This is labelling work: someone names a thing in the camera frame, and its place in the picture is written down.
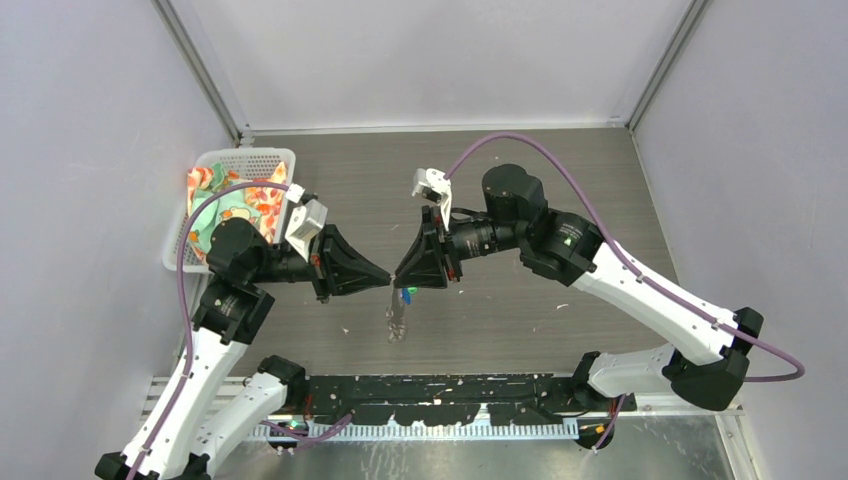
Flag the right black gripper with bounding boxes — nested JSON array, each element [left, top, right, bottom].
[[394, 203, 524, 289]]

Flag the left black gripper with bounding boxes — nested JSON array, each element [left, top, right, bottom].
[[249, 220, 391, 302]]

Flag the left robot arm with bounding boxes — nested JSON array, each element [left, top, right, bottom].
[[95, 218, 390, 479]]

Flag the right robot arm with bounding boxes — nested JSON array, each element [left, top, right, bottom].
[[394, 164, 763, 411]]

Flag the colourful patterned cloth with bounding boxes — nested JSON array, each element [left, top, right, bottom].
[[186, 162, 284, 263]]

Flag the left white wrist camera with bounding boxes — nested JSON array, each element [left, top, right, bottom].
[[284, 184, 328, 262]]

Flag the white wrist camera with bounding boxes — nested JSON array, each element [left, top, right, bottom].
[[284, 184, 328, 262], [411, 168, 453, 231]]

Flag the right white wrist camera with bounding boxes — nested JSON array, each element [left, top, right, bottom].
[[411, 168, 453, 231]]

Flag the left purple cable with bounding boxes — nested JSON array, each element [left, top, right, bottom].
[[125, 180, 356, 480]]

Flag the purple cable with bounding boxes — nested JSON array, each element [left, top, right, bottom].
[[445, 131, 806, 453], [125, 180, 356, 480]]

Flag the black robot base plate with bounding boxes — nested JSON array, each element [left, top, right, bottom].
[[283, 373, 617, 427]]

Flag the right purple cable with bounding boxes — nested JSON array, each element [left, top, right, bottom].
[[445, 131, 806, 453]]

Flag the aluminium frame rail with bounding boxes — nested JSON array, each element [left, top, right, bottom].
[[140, 370, 745, 422]]

